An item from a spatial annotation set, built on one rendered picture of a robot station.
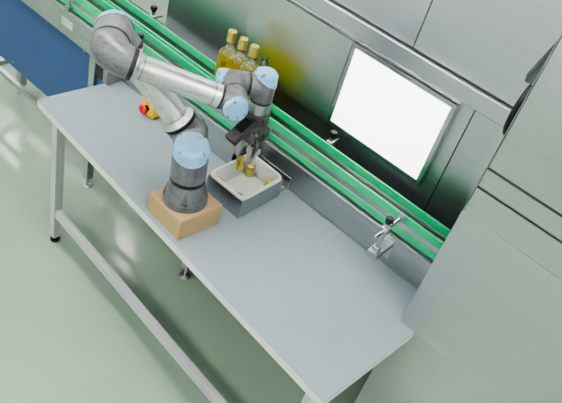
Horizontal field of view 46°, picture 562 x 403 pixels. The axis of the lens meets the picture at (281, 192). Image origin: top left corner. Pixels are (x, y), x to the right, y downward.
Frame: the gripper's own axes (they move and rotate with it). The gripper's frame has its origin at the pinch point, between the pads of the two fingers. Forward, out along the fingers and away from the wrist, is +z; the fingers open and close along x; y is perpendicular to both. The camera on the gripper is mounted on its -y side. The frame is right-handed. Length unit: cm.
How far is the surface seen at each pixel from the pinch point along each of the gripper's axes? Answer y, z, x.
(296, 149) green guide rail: 22.9, 0.2, -6.4
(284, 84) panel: 38.9, -9.6, 16.6
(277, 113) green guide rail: 30.1, -2.7, 10.6
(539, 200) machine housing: 4, -48, -89
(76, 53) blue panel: 14, 23, 112
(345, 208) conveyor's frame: 20.5, 7.0, -34.2
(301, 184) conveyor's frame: 20.7, 10.5, -14.2
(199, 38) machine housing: 42, -2, 67
